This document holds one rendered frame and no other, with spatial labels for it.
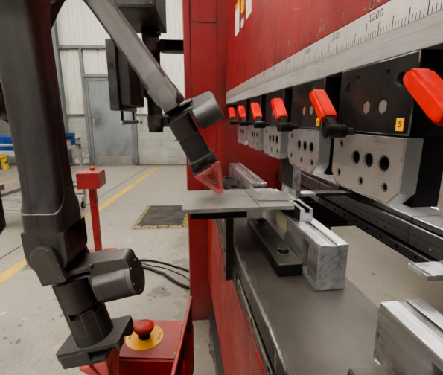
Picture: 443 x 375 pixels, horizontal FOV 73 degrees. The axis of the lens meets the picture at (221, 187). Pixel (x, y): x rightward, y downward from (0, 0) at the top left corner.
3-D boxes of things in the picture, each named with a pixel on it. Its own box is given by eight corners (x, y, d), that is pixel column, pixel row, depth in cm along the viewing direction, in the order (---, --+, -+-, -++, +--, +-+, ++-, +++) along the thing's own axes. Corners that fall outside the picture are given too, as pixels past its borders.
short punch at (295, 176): (278, 188, 84) (280, 155, 82) (285, 188, 84) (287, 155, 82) (291, 198, 74) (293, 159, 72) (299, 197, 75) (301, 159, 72)
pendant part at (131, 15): (136, 132, 216) (128, 1, 197) (170, 132, 218) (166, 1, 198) (117, 136, 167) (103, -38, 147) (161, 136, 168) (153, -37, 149)
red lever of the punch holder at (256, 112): (249, 100, 84) (255, 124, 78) (263, 100, 84) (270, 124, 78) (248, 106, 85) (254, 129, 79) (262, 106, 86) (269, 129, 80)
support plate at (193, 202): (182, 194, 85) (182, 190, 85) (272, 191, 88) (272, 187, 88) (182, 213, 67) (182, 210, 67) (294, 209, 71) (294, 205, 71)
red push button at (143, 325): (138, 332, 61) (136, 316, 60) (157, 332, 61) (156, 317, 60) (131, 346, 57) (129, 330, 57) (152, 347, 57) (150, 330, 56)
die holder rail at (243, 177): (228, 180, 159) (229, 163, 157) (240, 180, 160) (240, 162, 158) (250, 207, 111) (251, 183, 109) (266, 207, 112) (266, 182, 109)
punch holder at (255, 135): (247, 146, 105) (249, 97, 102) (271, 146, 107) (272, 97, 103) (258, 151, 91) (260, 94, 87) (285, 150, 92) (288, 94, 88)
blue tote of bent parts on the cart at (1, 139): (16, 149, 355) (14, 134, 351) (58, 149, 354) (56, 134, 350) (-7, 153, 320) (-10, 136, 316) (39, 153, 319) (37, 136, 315)
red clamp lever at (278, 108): (269, 96, 64) (280, 126, 59) (288, 96, 65) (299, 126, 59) (268, 103, 66) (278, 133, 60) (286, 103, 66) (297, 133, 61)
